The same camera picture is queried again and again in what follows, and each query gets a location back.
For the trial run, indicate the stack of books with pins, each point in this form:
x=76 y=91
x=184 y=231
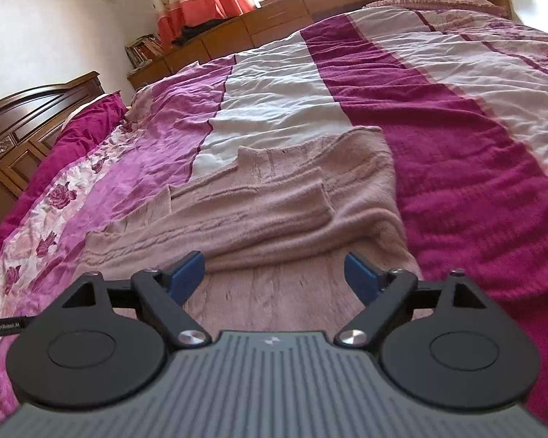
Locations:
x=143 y=50

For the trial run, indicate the magenta striped bedspread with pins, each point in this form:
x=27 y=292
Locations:
x=460 y=96

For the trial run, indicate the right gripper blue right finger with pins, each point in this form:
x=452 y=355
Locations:
x=386 y=298

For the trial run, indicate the dark wooden headboard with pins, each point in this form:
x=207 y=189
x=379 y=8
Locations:
x=30 y=122

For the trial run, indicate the magenta pillow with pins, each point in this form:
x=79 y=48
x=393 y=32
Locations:
x=82 y=134

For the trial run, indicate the long wooden drawer cabinet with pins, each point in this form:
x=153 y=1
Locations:
x=274 y=21

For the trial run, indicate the pink frilled pillow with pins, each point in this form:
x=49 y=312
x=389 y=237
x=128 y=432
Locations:
x=483 y=6

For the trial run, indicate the black cloth on cabinet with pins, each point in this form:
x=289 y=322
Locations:
x=187 y=33

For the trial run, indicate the pink knitted cardigan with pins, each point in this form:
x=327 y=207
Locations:
x=274 y=227

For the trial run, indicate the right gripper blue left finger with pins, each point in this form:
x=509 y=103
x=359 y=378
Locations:
x=162 y=294

